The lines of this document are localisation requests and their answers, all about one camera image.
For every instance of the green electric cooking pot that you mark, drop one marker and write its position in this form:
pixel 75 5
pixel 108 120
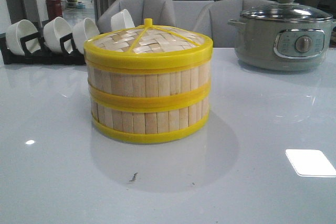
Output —
pixel 285 46

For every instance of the bamboo steamer tier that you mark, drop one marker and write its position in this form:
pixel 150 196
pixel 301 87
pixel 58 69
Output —
pixel 150 92
pixel 150 127

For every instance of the woven bamboo steamer lid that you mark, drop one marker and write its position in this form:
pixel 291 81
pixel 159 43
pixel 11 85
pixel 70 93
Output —
pixel 148 49

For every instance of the glass pot lid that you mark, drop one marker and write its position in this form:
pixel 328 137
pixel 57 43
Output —
pixel 287 11

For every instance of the left grey chair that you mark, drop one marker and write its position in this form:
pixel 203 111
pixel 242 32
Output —
pixel 160 11

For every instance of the black dish rack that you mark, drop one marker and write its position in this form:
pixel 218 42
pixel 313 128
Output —
pixel 36 51

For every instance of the right grey chair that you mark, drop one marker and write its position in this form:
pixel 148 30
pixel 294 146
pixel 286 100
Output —
pixel 213 19

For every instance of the grey chair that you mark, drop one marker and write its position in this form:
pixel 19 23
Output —
pixel 160 11
pixel 213 19

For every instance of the red bin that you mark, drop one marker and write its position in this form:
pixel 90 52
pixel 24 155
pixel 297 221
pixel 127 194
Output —
pixel 53 9

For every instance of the white bowl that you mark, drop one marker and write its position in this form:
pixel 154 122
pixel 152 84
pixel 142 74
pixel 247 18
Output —
pixel 83 31
pixel 53 31
pixel 17 31
pixel 121 20

